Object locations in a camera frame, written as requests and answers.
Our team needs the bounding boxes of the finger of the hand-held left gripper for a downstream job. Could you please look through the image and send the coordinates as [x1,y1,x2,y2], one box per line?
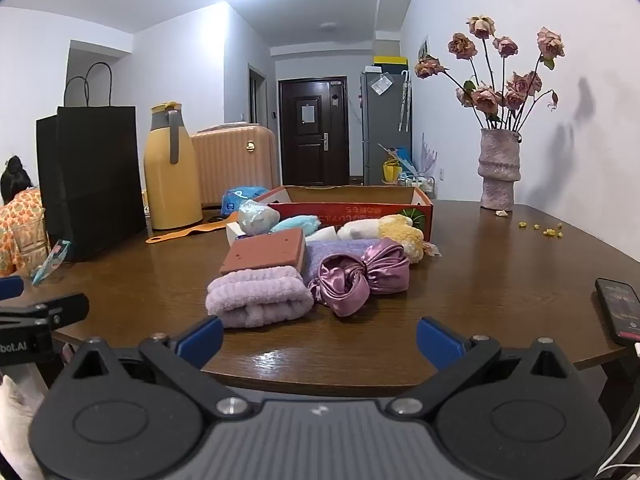
[0,275,25,301]
[0,292,90,332]

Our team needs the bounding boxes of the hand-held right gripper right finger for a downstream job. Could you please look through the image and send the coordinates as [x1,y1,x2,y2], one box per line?
[389,316,574,419]

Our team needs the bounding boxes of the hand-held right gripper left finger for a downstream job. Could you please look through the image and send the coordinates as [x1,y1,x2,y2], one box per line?
[72,316,250,419]

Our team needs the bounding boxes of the purple towel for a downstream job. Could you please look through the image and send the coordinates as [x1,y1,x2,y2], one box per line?
[205,266,315,329]

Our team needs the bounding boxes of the purple satin scrunchie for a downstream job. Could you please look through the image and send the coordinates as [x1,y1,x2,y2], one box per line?
[307,238,412,317]

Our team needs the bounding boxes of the brick red sponge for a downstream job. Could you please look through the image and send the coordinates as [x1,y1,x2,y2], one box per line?
[219,227,307,277]

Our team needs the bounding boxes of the yellow and white plush toy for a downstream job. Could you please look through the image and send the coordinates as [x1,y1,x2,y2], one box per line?
[337,214,426,263]

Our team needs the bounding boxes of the lavender fleece cloth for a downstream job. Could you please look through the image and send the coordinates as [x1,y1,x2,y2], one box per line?
[300,238,386,281]

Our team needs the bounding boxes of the light blue plush toy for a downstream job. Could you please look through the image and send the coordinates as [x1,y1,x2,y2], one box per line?
[270,215,321,235]

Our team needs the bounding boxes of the red cardboard box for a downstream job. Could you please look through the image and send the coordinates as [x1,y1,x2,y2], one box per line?
[260,185,435,243]

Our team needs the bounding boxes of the white oval sponge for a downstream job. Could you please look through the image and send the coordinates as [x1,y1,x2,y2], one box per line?
[305,226,342,244]

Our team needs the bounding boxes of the clear drinking glass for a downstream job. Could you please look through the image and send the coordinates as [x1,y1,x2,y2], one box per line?
[11,210,51,278]

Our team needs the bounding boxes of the small colourful packet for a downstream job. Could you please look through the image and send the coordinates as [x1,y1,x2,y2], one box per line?
[32,239,73,286]

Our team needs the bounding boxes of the white fuzzy cloth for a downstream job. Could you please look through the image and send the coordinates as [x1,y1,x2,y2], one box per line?
[0,360,48,480]

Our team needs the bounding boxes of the black paper bag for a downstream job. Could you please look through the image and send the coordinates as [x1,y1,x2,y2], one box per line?
[35,62,148,263]

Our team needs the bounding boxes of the yellow thermos jug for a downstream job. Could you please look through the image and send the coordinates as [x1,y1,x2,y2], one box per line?
[143,102,203,231]

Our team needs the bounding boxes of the blue wet wipes pack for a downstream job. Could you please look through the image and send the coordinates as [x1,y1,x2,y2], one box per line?
[220,186,271,217]

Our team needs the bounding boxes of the scattered yellow flower bits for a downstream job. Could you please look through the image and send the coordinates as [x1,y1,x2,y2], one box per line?
[517,220,563,238]

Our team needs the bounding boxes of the small rack with bottles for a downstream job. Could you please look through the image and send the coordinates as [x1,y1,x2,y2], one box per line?
[397,172,436,199]

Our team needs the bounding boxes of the pink ribbed suitcase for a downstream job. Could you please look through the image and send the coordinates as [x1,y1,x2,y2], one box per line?
[190,122,278,208]

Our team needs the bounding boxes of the pink textured vase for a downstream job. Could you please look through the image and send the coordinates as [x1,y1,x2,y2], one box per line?
[477,127,522,212]

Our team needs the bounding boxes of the black smartphone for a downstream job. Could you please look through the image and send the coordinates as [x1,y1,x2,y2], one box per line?
[594,277,640,347]

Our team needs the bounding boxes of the purple flower wrap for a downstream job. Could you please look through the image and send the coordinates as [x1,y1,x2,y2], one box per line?
[417,132,439,176]

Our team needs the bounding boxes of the dark brown door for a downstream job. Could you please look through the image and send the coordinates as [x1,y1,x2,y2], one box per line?
[278,77,349,187]

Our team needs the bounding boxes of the grey refrigerator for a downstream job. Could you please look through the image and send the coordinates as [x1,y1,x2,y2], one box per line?
[361,69,413,187]

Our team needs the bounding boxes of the dried pink rose bouquet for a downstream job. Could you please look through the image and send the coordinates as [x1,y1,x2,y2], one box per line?
[414,14,566,133]

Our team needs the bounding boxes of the yellow and black box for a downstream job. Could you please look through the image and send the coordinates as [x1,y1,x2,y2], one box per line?
[372,55,411,73]

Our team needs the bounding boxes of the orange strap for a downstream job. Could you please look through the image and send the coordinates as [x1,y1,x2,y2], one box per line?
[145,212,241,245]

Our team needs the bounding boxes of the white cable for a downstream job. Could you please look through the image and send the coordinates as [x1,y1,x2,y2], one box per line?
[595,342,640,480]

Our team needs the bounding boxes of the side doorway frame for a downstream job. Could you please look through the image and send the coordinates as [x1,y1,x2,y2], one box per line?
[248,63,268,126]

